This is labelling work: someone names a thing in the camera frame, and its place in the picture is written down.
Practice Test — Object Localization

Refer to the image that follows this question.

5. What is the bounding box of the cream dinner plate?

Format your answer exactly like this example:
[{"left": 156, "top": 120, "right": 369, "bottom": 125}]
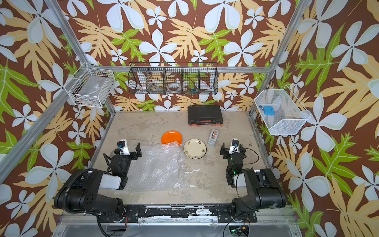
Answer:
[{"left": 184, "top": 139, "right": 207, "bottom": 160}]

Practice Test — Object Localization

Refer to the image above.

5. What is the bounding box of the clear bubble wrap sheet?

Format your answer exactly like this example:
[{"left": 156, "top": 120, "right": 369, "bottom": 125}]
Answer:
[{"left": 123, "top": 142, "right": 187, "bottom": 193}]

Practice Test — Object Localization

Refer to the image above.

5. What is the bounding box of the orange plastic plate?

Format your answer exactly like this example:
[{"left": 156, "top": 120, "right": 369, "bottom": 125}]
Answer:
[{"left": 161, "top": 130, "right": 183, "bottom": 145}]

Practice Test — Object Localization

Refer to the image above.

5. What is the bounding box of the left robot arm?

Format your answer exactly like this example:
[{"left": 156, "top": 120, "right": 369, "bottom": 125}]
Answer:
[{"left": 54, "top": 139, "right": 142, "bottom": 219}]

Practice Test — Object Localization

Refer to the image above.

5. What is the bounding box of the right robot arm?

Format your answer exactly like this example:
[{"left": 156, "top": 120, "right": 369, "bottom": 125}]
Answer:
[{"left": 220, "top": 140, "right": 287, "bottom": 216}]

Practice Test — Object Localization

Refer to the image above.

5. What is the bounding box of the grey tape dispenser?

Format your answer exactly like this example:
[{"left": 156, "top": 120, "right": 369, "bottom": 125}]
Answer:
[{"left": 207, "top": 129, "right": 219, "bottom": 146}]

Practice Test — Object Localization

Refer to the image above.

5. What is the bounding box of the black tool case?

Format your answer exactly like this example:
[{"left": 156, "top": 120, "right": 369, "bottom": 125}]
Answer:
[{"left": 187, "top": 105, "right": 224, "bottom": 125}]

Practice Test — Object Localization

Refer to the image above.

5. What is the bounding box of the blue small object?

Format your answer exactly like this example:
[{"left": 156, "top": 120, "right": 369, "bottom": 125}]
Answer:
[{"left": 263, "top": 106, "right": 275, "bottom": 116}]

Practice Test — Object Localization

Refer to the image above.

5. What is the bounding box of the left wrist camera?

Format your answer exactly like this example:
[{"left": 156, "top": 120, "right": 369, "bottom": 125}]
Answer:
[{"left": 115, "top": 139, "right": 130, "bottom": 156}]

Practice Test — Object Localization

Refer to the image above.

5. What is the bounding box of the white wire basket right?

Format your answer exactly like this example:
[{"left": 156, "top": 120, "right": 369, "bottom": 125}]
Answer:
[{"left": 254, "top": 86, "right": 311, "bottom": 136}]

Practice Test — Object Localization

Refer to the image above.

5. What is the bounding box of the white wire basket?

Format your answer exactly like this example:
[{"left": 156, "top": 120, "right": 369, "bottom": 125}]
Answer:
[
  {"left": 254, "top": 86, "right": 311, "bottom": 136},
  {"left": 65, "top": 63, "right": 115, "bottom": 108}
]

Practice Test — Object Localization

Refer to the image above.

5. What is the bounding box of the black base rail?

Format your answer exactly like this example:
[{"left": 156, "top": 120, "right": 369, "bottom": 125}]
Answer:
[{"left": 100, "top": 203, "right": 257, "bottom": 224}]

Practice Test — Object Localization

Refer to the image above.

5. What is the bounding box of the black wire basket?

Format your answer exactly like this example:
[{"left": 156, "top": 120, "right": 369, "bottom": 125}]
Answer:
[{"left": 126, "top": 62, "right": 219, "bottom": 95}]

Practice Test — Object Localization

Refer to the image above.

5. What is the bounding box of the white wire basket left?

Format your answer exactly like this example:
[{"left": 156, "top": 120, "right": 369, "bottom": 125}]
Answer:
[{"left": 65, "top": 63, "right": 115, "bottom": 108}]

